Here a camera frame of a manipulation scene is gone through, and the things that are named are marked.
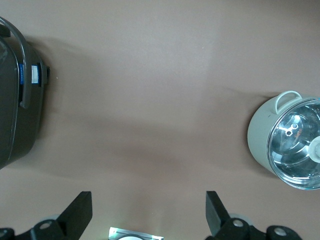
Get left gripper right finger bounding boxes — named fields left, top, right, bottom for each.
left=204, top=190, right=301, bottom=240

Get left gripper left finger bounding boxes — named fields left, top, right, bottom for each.
left=0, top=191, right=94, bottom=240

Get glass pot lid with knob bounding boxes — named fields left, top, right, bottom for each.
left=266, top=96, right=320, bottom=191

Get dark rice cooker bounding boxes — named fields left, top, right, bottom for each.
left=0, top=16, right=51, bottom=171

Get brown table cover sheet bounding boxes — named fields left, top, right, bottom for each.
left=0, top=0, right=320, bottom=240

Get steel pot cream handles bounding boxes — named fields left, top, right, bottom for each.
left=247, top=90, right=320, bottom=191

